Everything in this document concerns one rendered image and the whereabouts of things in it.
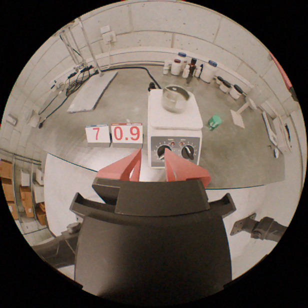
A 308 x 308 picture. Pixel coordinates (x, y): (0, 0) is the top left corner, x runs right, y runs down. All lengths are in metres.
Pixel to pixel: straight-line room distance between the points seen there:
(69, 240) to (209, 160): 0.40
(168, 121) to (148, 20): 0.60
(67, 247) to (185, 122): 0.35
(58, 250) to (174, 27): 0.85
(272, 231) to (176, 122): 0.49
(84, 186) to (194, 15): 0.88
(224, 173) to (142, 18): 0.81
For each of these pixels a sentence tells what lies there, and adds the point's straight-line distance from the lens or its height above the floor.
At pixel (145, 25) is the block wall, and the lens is 0.67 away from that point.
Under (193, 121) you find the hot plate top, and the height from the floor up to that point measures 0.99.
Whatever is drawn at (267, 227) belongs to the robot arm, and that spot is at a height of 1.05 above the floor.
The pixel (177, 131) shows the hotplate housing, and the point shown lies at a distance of 0.21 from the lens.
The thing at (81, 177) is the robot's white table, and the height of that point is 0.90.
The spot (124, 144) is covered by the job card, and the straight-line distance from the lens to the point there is 0.27.
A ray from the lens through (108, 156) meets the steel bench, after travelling 0.29.
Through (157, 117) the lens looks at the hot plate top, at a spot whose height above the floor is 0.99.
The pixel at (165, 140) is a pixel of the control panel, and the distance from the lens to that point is 0.21.
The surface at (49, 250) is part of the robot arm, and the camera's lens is 0.24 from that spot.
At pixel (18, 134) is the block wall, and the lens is 2.40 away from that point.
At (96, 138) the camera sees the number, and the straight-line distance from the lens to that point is 0.32.
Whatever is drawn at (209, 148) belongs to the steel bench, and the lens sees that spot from 0.32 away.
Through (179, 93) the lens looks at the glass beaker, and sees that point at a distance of 0.17.
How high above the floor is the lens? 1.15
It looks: 76 degrees down
